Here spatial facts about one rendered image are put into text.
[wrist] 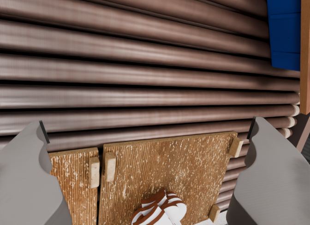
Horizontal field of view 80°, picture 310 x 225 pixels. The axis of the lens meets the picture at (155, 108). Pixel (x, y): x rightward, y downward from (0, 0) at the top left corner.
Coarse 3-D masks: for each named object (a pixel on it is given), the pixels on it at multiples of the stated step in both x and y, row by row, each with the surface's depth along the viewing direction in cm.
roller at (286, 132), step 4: (276, 128) 76; (280, 128) 76; (284, 128) 76; (288, 128) 78; (240, 132) 66; (244, 132) 66; (280, 132) 74; (284, 132) 75; (288, 132) 75; (240, 136) 63; (244, 136) 64; (284, 136) 75; (288, 136) 76; (244, 140) 64; (248, 140) 65; (100, 152) 43; (100, 156) 42; (100, 160) 42; (100, 164) 42
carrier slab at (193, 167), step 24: (120, 144) 41; (144, 144) 43; (168, 144) 47; (192, 144) 51; (216, 144) 55; (120, 168) 43; (144, 168) 46; (168, 168) 50; (192, 168) 54; (216, 168) 59; (120, 192) 45; (144, 192) 49; (192, 192) 58; (216, 192) 64; (120, 216) 48; (192, 216) 63
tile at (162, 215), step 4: (164, 212) 43; (160, 216) 43; (164, 216) 43; (152, 220) 43; (156, 220) 43; (160, 220) 43; (164, 220) 43; (168, 220) 44; (148, 224) 43; (152, 224) 43; (156, 224) 43; (160, 224) 43; (164, 224) 44; (168, 224) 45; (172, 224) 45
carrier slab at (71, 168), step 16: (64, 160) 36; (80, 160) 38; (64, 176) 37; (80, 176) 39; (64, 192) 39; (80, 192) 40; (96, 192) 42; (80, 208) 42; (96, 208) 44; (80, 224) 43
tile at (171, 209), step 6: (156, 204) 43; (168, 204) 45; (174, 204) 46; (156, 210) 43; (168, 210) 45; (174, 210) 46; (144, 216) 43; (150, 216) 43; (156, 216) 44; (168, 216) 46; (174, 216) 47; (138, 222) 42; (144, 222) 42; (174, 222) 48
